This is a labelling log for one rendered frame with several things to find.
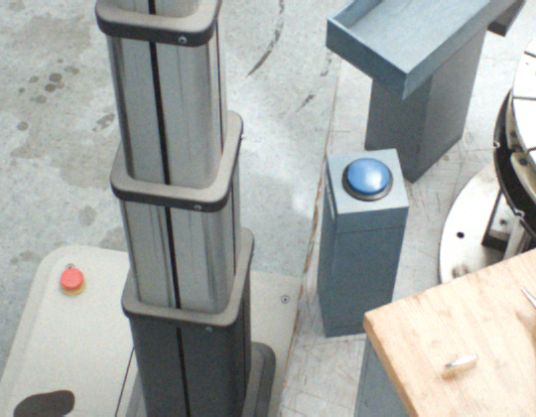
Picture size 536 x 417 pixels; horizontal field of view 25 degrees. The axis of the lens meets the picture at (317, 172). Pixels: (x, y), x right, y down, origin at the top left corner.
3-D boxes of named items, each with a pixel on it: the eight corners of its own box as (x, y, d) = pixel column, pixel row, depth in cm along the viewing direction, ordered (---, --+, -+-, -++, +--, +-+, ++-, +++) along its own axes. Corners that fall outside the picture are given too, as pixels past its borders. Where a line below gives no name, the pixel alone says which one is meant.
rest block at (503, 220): (536, 210, 140) (544, 185, 135) (524, 247, 136) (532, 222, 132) (500, 199, 140) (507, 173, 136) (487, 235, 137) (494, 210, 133)
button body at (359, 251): (375, 278, 138) (396, 148, 118) (386, 331, 134) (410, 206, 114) (316, 284, 137) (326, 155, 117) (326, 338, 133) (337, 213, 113)
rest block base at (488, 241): (538, 206, 142) (541, 196, 141) (521, 258, 138) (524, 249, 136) (498, 193, 143) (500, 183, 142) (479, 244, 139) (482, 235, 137)
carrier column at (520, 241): (518, 298, 135) (555, 194, 118) (499, 305, 134) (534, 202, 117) (507, 280, 136) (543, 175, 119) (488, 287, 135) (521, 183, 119)
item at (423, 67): (441, 67, 157) (471, -97, 134) (505, 110, 153) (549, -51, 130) (316, 177, 146) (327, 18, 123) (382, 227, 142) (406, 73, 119)
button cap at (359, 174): (384, 160, 116) (384, 154, 116) (391, 194, 114) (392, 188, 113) (343, 164, 116) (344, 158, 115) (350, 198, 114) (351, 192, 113)
